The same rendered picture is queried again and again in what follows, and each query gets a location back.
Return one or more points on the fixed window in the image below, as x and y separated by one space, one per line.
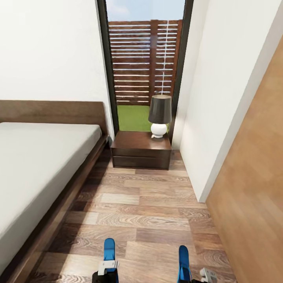
144 44

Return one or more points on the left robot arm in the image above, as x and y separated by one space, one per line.
102 276

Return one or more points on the nightstand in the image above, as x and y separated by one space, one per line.
140 150

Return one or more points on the table lamp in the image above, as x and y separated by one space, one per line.
160 114

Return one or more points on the bed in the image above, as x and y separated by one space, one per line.
48 151

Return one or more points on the sliding door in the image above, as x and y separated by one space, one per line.
246 199

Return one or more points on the sandal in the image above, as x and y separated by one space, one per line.
109 254
183 264

